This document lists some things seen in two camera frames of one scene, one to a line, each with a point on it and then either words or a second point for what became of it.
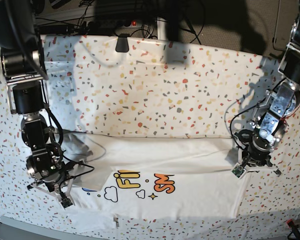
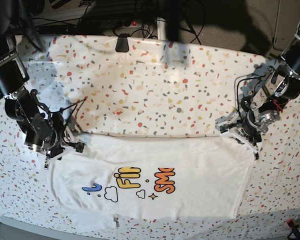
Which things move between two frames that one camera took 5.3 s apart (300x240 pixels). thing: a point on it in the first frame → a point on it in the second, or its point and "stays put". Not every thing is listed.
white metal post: (161, 28) stays put
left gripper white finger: (71, 179) → (72, 130)
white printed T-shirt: (137, 176) stays put
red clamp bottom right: (295, 233) stays put
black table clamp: (122, 45) stays put
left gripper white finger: (35, 185) → (52, 153)
